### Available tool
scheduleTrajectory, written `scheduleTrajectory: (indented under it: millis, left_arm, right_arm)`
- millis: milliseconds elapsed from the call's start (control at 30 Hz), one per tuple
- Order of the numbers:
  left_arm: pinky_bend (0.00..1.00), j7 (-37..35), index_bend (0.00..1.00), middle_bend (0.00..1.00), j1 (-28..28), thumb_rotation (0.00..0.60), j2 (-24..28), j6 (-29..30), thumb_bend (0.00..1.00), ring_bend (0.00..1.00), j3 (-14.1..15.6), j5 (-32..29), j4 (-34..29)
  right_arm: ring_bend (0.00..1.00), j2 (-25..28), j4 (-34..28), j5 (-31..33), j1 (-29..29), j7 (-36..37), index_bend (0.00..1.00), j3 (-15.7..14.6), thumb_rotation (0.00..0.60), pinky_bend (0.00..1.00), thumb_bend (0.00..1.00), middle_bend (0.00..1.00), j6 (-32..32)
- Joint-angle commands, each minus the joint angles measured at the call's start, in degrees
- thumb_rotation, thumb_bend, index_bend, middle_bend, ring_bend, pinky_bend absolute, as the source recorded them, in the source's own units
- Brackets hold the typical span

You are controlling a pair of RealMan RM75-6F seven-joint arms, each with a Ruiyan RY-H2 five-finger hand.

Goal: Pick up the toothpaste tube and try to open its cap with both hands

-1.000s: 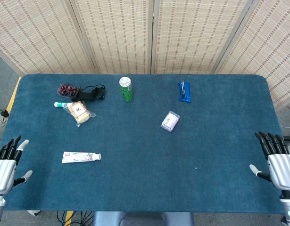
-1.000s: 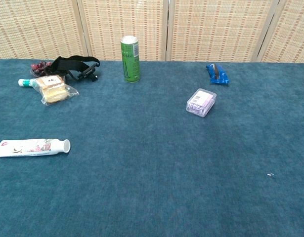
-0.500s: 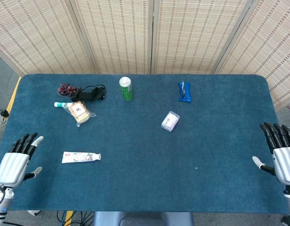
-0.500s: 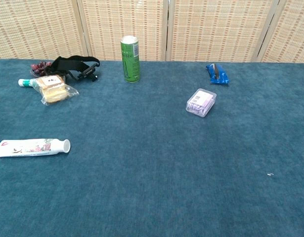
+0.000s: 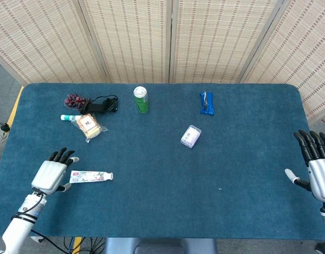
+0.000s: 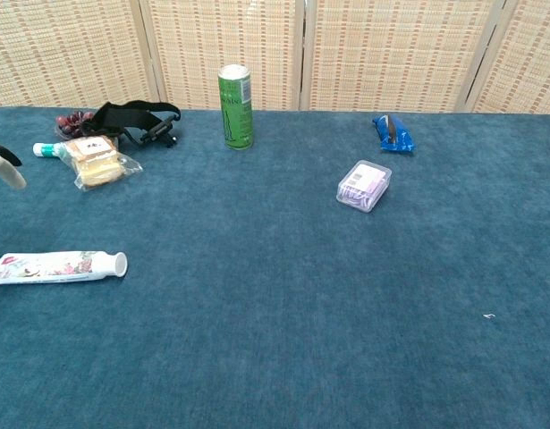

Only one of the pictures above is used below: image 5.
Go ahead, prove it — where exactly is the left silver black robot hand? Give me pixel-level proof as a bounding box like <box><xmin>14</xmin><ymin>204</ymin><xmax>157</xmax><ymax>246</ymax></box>
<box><xmin>31</xmin><ymin>147</ymin><xmax>80</xmax><ymax>196</ymax></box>

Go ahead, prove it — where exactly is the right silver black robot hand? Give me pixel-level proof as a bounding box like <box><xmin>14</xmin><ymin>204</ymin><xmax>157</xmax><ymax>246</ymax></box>
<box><xmin>284</xmin><ymin>129</ymin><xmax>325</xmax><ymax>203</ymax></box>

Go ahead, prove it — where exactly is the floral print toothpaste tube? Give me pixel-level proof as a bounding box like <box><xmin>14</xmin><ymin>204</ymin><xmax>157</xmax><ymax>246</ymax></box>
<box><xmin>69</xmin><ymin>170</ymin><xmax>114</xmax><ymax>184</ymax></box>

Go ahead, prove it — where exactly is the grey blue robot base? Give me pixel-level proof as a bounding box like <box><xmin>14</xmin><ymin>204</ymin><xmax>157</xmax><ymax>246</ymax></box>
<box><xmin>105</xmin><ymin>237</ymin><xmax>218</xmax><ymax>254</ymax></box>

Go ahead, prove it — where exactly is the sandwich packet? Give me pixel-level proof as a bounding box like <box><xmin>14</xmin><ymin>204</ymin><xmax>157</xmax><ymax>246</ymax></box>
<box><xmin>71</xmin><ymin>113</ymin><xmax>109</xmax><ymax>143</ymax></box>

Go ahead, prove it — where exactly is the small white green tube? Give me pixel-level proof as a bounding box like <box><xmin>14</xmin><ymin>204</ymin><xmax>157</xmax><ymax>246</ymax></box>
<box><xmin>60</xmin><ymin>114</ymin><xmax>83</xmax><ymax>122</ymax></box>

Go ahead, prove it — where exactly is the red grape bunch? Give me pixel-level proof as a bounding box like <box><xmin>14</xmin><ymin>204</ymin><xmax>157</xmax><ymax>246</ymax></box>
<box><xmin>63</xmin><ymin>93</ymin><xmax>91</xmax><ymax>111</ymax></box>

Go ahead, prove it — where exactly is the black clip tool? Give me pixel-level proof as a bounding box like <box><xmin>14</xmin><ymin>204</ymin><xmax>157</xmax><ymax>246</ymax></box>
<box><xmin>82</xmin><ymin>95</ymin><xmax>119</xmax><ymax>115</ymax></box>

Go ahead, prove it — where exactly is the green drink can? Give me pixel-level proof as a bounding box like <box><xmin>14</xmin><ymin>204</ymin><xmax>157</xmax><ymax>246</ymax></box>
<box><xmin>133</xmin><ymin>86</ymin><xmax>150</xmax><ymax>114</ymax></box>

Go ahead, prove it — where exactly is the blue felt table mat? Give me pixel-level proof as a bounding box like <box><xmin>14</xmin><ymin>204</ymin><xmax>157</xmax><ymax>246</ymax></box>
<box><xmin>0</xmin><ymin>83</ymin><xmax>325</xmax><ymax>240</ymax></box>

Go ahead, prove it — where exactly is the woven bamboo screen panel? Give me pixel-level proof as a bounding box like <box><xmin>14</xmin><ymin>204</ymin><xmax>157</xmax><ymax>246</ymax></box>
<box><xmin>79</xmin><ymin>0</ymin><xmax>173</xmax><ymax>84</ymax></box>
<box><xmin>240</xmin><ymin>0</ymin><xmax>325</xmax><ymax>125</ymax></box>
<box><xmin>0</xmin><ymin>0</ymin><xmax>110</xmax><ymax>85</ymax></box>
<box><xmin>169</xmin><ymin>0</ymin><xmax>286</xmax><ymax>84</ymax></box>

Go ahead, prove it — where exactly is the blue snack packet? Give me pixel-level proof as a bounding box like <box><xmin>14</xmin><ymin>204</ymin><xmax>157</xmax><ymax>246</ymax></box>
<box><xmin>199</xmin><ymin>90</ymin><xmax>216</xmax><ymax>115</ymax></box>

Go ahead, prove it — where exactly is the clear box with purple contents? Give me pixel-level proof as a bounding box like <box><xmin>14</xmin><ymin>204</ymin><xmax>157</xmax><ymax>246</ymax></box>
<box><xmin>180</xmin><ymin>124</ymin><xmax>202</xmax><ymax>149</ymax></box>

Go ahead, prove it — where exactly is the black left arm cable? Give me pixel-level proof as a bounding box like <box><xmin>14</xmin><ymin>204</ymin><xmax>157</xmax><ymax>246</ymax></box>
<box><xmin>11</xmin><ymin>188</ymin><xmax>73</xmax><ymax>254</ymax></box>

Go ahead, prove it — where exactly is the black floor cable bundle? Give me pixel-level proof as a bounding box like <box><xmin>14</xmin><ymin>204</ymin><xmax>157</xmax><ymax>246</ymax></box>
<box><xmin>63</xmin><ymin>236</ymin><xmax>106</xmax><ymax>254</ymax></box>

